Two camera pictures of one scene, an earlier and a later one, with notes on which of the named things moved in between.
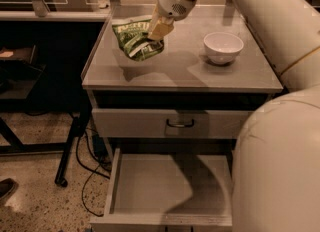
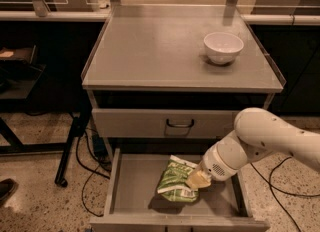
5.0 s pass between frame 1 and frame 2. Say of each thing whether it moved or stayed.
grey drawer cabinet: stayed
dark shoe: stayed
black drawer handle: stayed
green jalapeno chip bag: moved
